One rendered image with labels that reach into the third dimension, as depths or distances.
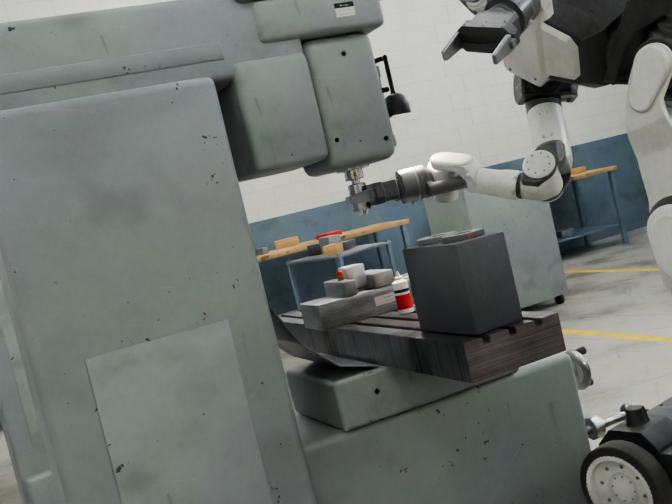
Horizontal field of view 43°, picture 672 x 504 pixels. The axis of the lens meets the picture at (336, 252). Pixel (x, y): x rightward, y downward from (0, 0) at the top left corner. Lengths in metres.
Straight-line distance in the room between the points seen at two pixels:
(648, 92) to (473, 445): 0.92
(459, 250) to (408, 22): 8.38
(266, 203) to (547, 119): 6.92
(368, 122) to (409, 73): 7.76
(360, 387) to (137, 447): 0.53
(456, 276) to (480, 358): 0.17
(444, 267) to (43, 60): 0.94
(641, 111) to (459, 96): 8.24
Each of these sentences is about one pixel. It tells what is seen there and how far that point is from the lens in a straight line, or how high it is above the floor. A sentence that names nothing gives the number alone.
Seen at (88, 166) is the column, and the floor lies 1.42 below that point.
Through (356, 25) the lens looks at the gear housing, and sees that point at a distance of 2.15.
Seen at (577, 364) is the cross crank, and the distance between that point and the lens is 2.53.
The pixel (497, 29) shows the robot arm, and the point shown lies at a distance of 1.64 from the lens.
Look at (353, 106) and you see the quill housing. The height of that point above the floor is 1.45.
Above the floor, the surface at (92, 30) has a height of 1.71.
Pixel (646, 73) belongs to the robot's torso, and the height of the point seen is 1.35.
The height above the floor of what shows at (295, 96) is 1.50.
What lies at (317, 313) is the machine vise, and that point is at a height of 0.96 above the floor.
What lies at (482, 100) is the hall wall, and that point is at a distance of 10.30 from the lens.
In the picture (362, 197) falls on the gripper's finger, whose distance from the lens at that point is 2.17.
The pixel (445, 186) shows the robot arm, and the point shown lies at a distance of 2.19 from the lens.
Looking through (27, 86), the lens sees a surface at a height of 1.62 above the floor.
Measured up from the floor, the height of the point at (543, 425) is 0.56.
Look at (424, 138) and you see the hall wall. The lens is 9.82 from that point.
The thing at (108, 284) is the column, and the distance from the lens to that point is 1.78.
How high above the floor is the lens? 1.24
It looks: 3 degrees down
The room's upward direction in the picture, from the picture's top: 13 degrees counter-clockwise
